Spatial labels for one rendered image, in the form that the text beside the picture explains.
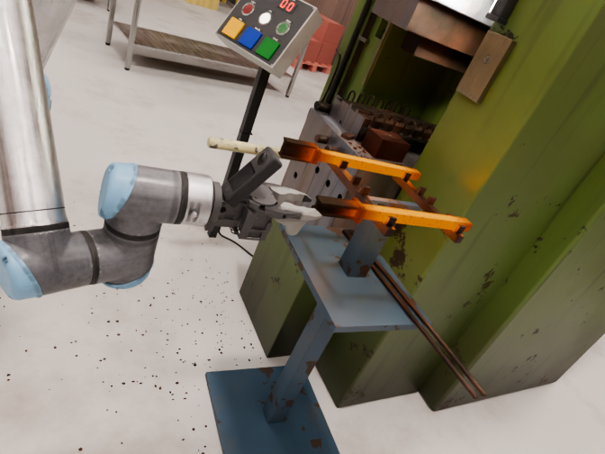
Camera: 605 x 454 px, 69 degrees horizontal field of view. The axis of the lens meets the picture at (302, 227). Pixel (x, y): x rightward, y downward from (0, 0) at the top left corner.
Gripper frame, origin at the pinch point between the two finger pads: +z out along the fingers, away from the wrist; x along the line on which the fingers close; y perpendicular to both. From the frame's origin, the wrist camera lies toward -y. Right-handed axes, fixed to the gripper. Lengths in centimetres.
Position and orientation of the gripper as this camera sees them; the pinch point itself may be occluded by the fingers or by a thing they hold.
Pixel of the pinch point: (311, 204)
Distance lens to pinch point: 85.5
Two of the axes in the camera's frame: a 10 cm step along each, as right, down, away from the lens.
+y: -3.5, 8.0, 4.9
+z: 8.7, 0.9, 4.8
